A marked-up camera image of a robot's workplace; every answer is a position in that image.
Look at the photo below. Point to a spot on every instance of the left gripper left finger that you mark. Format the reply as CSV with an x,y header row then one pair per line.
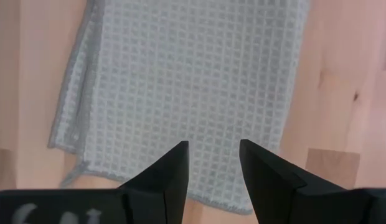
x,y
162,189

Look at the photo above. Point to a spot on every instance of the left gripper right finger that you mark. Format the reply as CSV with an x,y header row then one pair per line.
x,y
274,196

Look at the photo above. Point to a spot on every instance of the gray waffle microfiber towel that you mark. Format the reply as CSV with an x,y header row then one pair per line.
x,y
186,77

